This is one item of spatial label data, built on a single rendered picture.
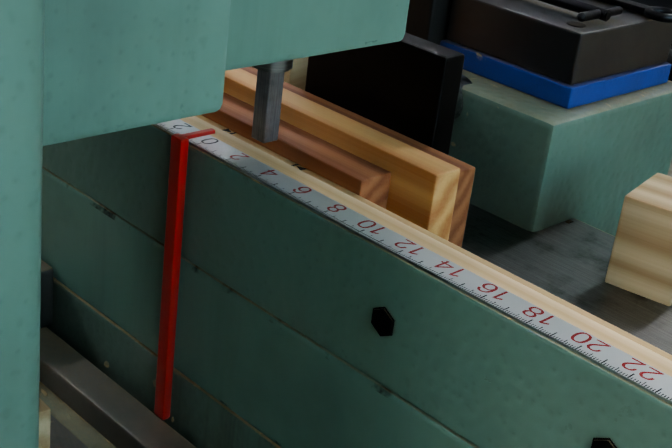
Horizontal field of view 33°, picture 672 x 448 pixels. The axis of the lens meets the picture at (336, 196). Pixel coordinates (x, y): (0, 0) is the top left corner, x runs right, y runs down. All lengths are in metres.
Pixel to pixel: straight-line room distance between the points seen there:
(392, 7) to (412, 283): 0.15
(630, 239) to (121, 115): 0.26
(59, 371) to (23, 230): 0.28
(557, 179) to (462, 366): 0.20
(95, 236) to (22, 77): 0.28
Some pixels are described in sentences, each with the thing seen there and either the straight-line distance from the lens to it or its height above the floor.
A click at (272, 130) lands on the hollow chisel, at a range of 0.53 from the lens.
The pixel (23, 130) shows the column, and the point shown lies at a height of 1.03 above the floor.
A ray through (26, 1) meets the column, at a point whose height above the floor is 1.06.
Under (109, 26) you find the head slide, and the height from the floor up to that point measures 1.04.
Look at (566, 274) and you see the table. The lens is 0.56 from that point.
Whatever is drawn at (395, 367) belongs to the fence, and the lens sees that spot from 0.44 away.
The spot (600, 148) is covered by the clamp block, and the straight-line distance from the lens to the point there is 0.62.
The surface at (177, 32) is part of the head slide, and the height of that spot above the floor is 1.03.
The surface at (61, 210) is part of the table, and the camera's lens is 0.61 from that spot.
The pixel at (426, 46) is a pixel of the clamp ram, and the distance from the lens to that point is 0.54.
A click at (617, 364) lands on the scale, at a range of 0.38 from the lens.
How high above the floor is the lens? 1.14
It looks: 23 degrees down
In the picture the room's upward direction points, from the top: 7 degrees clockwise
